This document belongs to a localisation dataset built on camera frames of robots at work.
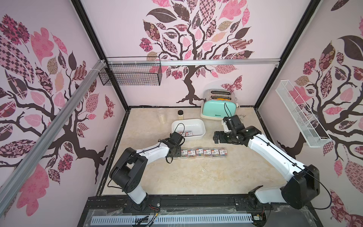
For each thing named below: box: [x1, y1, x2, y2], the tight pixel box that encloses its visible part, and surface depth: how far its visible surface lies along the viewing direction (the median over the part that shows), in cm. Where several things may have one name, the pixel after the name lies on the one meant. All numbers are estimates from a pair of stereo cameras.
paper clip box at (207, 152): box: [203, 147, 212, 159], surface depth 93 cm
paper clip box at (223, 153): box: [218, 149, 228, 159], surface depth 93 cm
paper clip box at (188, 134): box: [184, 131, 193, 137], surface depth 102 cm
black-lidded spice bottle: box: [177, 109, 184, 121], surface depth 106 cm
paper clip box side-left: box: [187, 148, 197, 160], surface depth 92 cm
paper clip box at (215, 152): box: [211, 147, 220, 159], surface depth 93 cm
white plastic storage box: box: [171, 118, 207, 141], surface depth 106 cm
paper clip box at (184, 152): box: [180, 147, 189, 159], surface depth 93 cm
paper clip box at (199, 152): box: [195, 147, 204, 158], surface depth 94 cm
